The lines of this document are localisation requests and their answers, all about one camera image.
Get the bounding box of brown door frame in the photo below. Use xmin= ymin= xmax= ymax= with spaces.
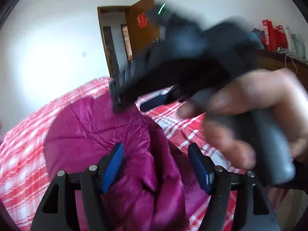
xmin=97 ymin=6 xmax=133 ymax=78

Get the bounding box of red gift bag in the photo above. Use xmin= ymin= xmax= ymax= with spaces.
xmin=262 ymin=19 xmax=288 ymax=52

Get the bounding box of magenta quilted down jacket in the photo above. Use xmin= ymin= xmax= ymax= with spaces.
xmin=43 ymin=93 xmax=207 ymax=230

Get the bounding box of brown wooden door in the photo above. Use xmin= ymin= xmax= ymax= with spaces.
xmin=125 ymin=0 xmax=160 ymax=57

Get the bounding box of red white plaid bedsheet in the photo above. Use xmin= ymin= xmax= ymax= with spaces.
xmin=1 ymin=78 xmax=255 ymax=230

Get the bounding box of red double happiness sticker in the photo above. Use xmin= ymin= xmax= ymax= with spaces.
xmin=136 ymin=13 xmax=149 ymax=29

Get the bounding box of right hand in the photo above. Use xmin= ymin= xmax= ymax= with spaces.
xmin=177 ymin=68 xmax=307 ymax=170

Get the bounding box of wooden dresser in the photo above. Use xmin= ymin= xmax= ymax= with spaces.
xmin=258 ymin=49 xmax=308 ymax=90

